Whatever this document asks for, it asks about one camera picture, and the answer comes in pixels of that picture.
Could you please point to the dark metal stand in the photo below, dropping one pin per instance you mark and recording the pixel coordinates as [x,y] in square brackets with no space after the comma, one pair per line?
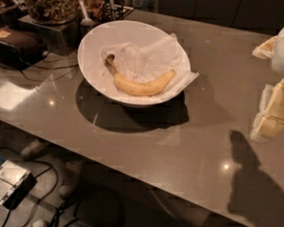
[60,39]

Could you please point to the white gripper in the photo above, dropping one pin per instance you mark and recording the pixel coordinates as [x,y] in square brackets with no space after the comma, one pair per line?
[269,121]

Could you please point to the grey metal box on floor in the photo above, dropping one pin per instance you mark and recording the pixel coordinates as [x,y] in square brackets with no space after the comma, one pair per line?
[15,183]

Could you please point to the black wire basket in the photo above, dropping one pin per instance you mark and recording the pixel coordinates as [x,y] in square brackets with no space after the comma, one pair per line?
[118,12]

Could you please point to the black device with label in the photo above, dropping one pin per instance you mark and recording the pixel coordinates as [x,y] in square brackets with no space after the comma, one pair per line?
[20,49]

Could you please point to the white bowl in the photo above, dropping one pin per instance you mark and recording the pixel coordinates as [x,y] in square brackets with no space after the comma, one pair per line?
[91,63]

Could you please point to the white paper napkin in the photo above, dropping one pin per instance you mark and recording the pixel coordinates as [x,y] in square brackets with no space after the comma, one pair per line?
[143,64]

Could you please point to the silver scoop spoon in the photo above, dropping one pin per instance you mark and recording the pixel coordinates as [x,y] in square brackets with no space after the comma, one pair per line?
[86,21]

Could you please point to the yellow banana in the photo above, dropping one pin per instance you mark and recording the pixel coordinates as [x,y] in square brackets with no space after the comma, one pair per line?
[150,88]

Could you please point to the glass jar of nuts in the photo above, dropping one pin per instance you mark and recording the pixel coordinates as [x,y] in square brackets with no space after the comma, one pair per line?
[51,12]

